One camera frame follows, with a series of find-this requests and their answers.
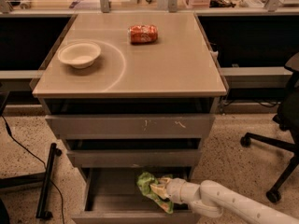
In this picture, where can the green rice chip bag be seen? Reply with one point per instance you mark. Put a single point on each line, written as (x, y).
(144, 181)

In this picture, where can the orange soda can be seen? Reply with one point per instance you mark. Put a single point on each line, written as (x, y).
(142, 34)

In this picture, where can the black stand leg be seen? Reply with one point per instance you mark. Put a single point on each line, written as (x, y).
(41, 212)

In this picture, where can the top drawer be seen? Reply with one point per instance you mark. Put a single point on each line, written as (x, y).
(130, 126)

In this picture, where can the grey drawer cabinet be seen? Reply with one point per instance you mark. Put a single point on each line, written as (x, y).
(174, 75)

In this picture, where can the middle drawer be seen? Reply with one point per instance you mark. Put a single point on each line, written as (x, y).
(133, 158)

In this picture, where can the open bottom drawer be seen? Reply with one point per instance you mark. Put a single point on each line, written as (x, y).
(113, 197)

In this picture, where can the white bowl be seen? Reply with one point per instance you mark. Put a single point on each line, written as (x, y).
(80, 54)

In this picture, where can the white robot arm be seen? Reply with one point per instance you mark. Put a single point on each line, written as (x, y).
(210, 198)

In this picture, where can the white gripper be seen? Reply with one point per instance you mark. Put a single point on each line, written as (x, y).
(175, 189)

